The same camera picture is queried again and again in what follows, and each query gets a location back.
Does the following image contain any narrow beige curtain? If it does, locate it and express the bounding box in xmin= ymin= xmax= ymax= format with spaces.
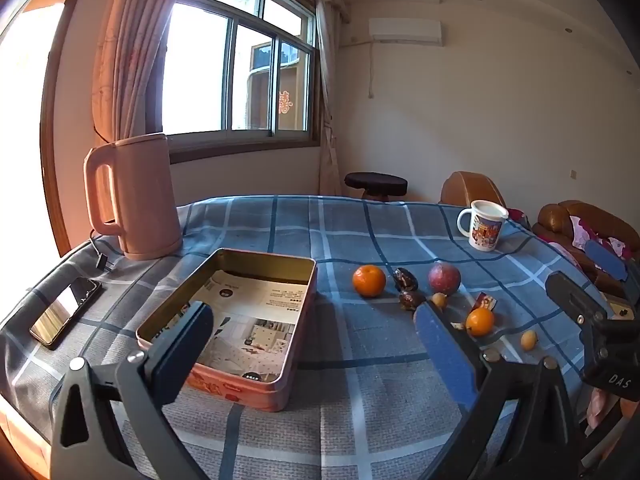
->
xmin=295 ymin=0 xmax=351 ymax=196

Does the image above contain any brown leather chair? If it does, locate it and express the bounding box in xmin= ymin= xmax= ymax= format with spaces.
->
xmin=440 ymin=171 xmax=508 ymax=208

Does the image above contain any black smartphone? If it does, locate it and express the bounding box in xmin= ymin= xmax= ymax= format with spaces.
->
xmin=29 ymin=276 xmax=103 ymax=351

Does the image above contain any air conditioner power cord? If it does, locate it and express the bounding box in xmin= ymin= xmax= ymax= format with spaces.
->
xmin=367 ymin=42 xmax=378 ymax=100

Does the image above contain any black kettle power cable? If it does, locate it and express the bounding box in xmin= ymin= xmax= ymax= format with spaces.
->
xmin=89 ymin=230 xmax=113 ymax=273

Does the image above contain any red-purple passion fruit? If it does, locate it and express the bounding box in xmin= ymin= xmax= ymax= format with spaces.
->
xmin=427 ymin=261 xmax=462 ymax=296

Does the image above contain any wide pink curtain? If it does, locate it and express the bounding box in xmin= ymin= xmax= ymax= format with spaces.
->
xmin=90 ymin=0 xmax=196 ymax=143

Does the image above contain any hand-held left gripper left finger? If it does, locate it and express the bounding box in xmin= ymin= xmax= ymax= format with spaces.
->
xmin=49 ymin=301 xmax=216 ymax=480

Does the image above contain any cardboard box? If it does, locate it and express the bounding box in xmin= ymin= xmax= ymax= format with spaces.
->
xmin=135 ymin=247 xmax=319 ymax=413

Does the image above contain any round dark stool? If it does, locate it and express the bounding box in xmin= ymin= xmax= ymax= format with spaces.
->
xmin=344 ymin=171 xmax=408 ymax=203

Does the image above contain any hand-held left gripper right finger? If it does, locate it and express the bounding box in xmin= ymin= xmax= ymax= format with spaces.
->
xmin=413 ymin=302 xmax=588 ymax=480

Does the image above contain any large bumpy mandarin orange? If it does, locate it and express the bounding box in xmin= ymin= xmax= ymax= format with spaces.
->
xmin=352 ymin=264 xmax=387 ymax=299

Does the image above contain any white cartoon print mug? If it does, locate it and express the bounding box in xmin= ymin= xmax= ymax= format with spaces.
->
xmin=456 ymin=200 xmax=510 ymax=252

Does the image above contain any sliding glass window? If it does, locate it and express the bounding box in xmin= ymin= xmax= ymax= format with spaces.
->
xmin=162 ymin=0 xmax=321 ymax=150

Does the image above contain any pink electric kettle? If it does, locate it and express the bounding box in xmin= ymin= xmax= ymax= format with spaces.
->
xmin=83 ymin=132 xmax=184 ymax=261

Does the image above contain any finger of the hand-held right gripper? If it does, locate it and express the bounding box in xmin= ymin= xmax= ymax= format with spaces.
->
xmin=584 ymin=239 xmax=640 ymax=283
xmin=545 ymin=271 xmax=613 ymax=333

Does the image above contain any white wall air conditioner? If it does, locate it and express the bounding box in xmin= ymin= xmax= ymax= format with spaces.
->
xmin=368 ymin=17 xmax=444 ymax=45

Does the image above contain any small smooth orange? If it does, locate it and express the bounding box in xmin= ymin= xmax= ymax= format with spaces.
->
xmin=466 ymin=307 xmax=496 ymax=337

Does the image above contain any pink floral cloth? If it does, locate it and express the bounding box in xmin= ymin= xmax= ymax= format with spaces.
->
xmin=570 ymin=215 xmax=633 ymax=261

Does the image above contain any brown leather sofa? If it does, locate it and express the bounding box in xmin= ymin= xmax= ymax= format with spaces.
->
xmin=532 ymin=200 xmax=640 ymax=306

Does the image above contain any printed paper leaflet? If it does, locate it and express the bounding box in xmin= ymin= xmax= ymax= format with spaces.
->
xmin=187 ymin=267 xmax=308 ymax=383

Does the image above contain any blue plaid tablecloth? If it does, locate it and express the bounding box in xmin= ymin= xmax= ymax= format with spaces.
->
xmin=0 ymin=195 xmax=611 ymax=480

